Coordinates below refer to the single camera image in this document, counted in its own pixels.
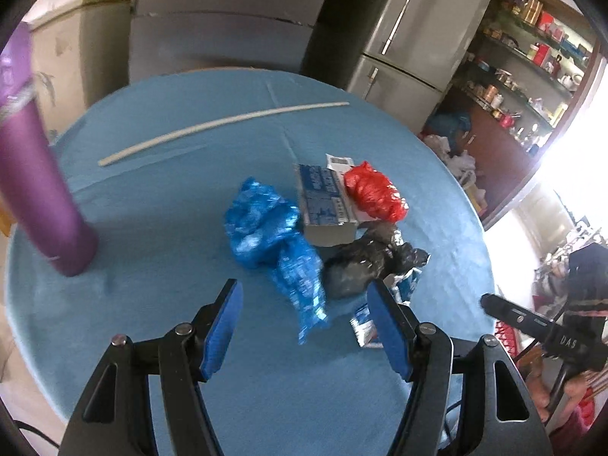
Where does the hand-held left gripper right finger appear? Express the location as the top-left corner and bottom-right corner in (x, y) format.
(367, 279), (554, 456)

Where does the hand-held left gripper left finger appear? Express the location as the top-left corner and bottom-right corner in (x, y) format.
(57, 278), (245, 456)

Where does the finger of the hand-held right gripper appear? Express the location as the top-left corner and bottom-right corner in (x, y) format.
(480, 293), (556, 339)

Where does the blue and white sachet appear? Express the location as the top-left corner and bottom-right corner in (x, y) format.
(349, 304), (383, 348)
(394, 268), (423, 302)

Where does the black plastic bag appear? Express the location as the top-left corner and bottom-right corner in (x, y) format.
(322, 222), (431, 301)

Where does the blue plastic bag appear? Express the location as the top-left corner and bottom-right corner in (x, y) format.
(223, 177), (332, 347)

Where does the red plastic bag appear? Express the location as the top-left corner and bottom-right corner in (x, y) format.
(343, 160), (409, 223)

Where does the blue printed medicine box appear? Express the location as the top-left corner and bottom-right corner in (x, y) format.
(294, 163), (360, 247)

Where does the white medicine box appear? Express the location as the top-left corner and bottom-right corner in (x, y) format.
(325, 153), (355, 172)

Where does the person's right hand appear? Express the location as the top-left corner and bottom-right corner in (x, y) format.
(520, 361), (599, 438)

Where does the red plastic stool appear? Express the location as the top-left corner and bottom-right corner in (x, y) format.
(496, 320), (523, 357)

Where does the blue tablecloth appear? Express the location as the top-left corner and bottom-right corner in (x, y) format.
(5, 67), (499, 456)

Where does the pile of white plastic bags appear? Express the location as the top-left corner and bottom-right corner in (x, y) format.
(423, 134), (488, 210)

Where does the wooden shelf cabinet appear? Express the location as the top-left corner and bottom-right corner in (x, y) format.
(418, 0), (608, 231)

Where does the dark blue bag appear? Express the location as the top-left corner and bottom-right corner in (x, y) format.
(425, 110), (473, 153)

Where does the long white stick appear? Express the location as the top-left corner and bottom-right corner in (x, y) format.
(97, 101), (350, 168)

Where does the purple cylindrical container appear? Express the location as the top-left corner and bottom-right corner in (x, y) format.
(0, 21), (100, 277)

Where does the shelf with jars and boxes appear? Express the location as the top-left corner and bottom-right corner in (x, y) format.
(468, 0), (599, 148)

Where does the grey refrigerator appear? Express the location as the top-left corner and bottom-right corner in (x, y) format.
(301, 0), (497, 136)

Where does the grey panelled cabinet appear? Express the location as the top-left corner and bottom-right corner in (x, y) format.
(128, 0), (333, 86)

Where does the white appliance with print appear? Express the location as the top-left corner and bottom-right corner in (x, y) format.
(26, 0), (136, 122)

